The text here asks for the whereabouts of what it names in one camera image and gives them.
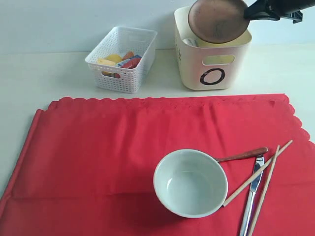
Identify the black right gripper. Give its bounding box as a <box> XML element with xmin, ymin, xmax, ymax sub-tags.
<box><xmin>244</xmin><ymin>0</ymin><xmax>315</xmax><ymax>24</ymax></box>

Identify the brown wooden plate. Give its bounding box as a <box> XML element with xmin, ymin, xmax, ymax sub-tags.
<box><xmin>188</xmin><ymin>0</ymin><xmax>250</xmax><ymax>44</ymax></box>

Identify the stainless steel cup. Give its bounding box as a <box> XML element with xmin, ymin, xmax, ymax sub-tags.
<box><xmin>183</xmin><ymin>38</ymin><xmax>198</xmax><ymax>47</ymax></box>

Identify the red sausage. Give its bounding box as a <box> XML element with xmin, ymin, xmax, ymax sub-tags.
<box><xmin>121</xmin><ymin>58</ymin><xmax>141</xmax><ymax>69</ymax></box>

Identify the brown wooden spoon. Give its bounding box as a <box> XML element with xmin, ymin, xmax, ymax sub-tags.
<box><xmin>215</xmin><ymin>147</ymin><xmax>268</xmax><ymax>163</ymax></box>

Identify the blue white milk carton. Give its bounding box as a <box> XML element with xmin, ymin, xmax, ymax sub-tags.
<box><xmin>116</xmin><ymin>55</ymin><xmax>142</xmax><ymax>67</ymax></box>

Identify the yellow lemon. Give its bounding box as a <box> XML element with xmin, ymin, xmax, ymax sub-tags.
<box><xmin>105</xmin><ymin>54</ymin><xmax>123</xmax><ymax>63</ymax></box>

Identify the yellow cheese wedge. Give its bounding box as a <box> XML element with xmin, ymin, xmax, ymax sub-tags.
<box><xmin>97</xmin><ymin>58</ymin><xmax>116</xmax><ymax>66</ymax></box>

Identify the pale green ceramic bowl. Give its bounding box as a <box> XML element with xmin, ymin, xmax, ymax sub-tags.
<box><xmin>153</xmin><ymin>149</ymin><xmax>228</xmax><ymax>218</ymax></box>

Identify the cream plastic bin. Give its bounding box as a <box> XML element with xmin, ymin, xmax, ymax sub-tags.
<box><xmin>174</xmin><ymin>6</ymin><xmax>252</xmax><ymax>90</ymax></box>

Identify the white perforated plastic basket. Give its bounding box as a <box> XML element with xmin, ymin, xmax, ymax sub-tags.
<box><xmin>85</xmin><ymin>27</ymin><xmax>158</xmax><ymax>93</ymax></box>

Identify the left wooden chopstick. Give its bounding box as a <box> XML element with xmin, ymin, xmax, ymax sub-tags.
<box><xmin>222</xmin><ymin>140</ymin><xmax>293</xmax><ymax>207</ymax></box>

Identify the wooden chopstick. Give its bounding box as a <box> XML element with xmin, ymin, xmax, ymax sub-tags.
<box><xmin>222</xmin><ymin>140</ymin><xmax>293</xmax><ymax>207</ymax></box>
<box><xmin>248</xmin><ymin>145</ymin><xmax>280</xmax><ymax>236</ymax></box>

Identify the right wooden chopstick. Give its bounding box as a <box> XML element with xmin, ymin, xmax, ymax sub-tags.
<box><xmin>248</xmin><ymin>145</ymin><xmax>280</xmax><ymax>236</ymax></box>

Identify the silver table knife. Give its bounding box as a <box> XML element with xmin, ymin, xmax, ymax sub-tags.
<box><xmin>239</xmin><ymin>155</ymin><xmax>264</xmax><ymax>236</ymax></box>

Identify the red scalloped table cloth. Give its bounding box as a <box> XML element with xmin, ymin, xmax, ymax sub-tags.
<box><xmin>0</xmin><ymin>94</ymin><xmax>315</xmax><ymax>236</ymax></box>

